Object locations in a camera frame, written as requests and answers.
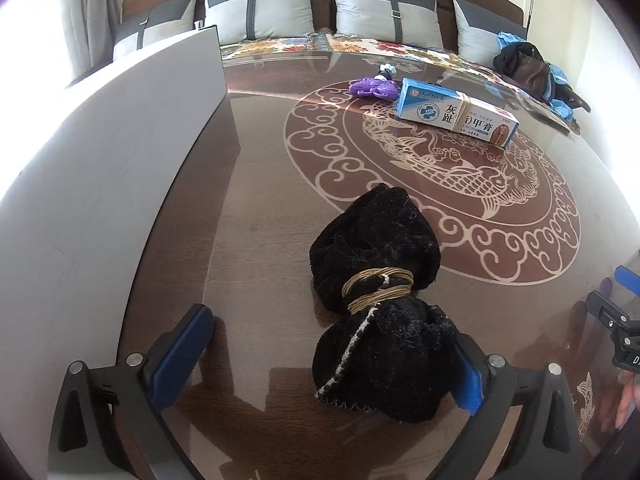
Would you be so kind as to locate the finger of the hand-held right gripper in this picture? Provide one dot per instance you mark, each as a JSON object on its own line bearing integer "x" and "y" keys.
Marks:
{"x": 627, "y": 276}
{"x": 607, "y": 312}

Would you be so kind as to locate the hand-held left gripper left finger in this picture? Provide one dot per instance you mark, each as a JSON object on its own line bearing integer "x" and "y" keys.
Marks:
{"x": 182, "y": 355}

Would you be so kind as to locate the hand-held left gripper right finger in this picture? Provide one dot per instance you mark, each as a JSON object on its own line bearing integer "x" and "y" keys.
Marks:
{"x": 470, "y": 385}

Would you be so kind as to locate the black fuzzy cloth bundle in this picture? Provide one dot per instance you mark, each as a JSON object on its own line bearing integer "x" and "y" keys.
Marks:
{"x": 390, "y": 350}

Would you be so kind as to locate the brown patterned glass desktop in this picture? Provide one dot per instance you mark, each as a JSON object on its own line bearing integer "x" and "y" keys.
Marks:
{"x": 280, "y": 200}

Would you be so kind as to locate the person's right hand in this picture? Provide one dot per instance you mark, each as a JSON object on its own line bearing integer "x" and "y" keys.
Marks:
{"x": 631, "y": 402}

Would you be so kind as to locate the grey upright board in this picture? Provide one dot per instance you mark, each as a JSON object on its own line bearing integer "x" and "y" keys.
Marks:
{"x": 100, "y": 185}

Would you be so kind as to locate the dark bag with blue cloth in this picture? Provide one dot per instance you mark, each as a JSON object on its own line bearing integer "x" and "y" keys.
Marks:
{"x": 557, "y": 82}

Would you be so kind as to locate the brown bag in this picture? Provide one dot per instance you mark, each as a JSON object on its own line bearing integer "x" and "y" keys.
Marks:
{"x": 530, "y": 72}

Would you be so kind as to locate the blue white medicine box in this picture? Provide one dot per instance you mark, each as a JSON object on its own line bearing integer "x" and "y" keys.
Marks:
{"x": 445, "y": 110}

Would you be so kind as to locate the grey two-tone pillow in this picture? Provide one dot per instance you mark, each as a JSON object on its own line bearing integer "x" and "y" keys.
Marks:
{"x": 160, "y": 30}
{"x": 260, "y": 10}
{"x": 482, "y": 30}
{"x": 385, "y": 10}

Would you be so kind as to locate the purple toy figure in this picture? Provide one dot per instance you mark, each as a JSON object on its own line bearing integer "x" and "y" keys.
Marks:
{"x": 372, "y": 89}

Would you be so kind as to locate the floral printed blanket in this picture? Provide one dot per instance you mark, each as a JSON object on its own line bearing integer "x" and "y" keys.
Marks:
{"x": 350, "y": 47}

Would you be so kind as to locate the grey curtain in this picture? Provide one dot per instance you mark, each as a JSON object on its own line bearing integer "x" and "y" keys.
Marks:
{"x": 90, "y": 15}

